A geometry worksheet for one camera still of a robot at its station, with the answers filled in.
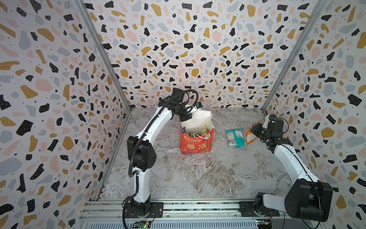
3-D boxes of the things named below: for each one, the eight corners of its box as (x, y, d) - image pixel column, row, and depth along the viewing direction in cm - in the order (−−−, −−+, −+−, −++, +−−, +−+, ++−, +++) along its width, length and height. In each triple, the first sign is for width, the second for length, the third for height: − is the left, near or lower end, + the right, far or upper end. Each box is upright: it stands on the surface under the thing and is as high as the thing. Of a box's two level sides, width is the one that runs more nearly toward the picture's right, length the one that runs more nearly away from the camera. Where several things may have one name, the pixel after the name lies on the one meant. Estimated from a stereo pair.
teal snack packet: (227, 146, 101) (228, 144, 99) (224, 130, 110) (225, 128, 108) (246, 146, 101) (247, 144, 99) (241, 130, 110) (242, 128, 108)
